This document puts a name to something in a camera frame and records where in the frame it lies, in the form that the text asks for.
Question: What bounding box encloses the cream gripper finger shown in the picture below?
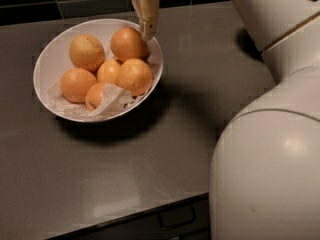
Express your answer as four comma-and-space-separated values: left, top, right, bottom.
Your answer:
131, 0, 160, 41

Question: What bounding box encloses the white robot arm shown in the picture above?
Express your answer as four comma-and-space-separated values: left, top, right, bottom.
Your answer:
209, 0, 320, 240

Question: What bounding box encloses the white bowl with oranges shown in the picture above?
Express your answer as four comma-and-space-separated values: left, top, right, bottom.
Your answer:
32, 18, 165, 124

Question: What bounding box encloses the white paper in bowl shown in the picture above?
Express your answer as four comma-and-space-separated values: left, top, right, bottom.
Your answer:
45, 38, 163, 123

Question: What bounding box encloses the yellowish orange top left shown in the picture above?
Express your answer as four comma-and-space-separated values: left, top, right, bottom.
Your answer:
69, 34, 105, 72

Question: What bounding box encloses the orange middle small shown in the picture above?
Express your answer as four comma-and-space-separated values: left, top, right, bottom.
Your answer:
97, 59, 121, 84

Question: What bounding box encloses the orange under paper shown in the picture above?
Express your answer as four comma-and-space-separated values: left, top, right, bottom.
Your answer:
86, 82, 104, 111

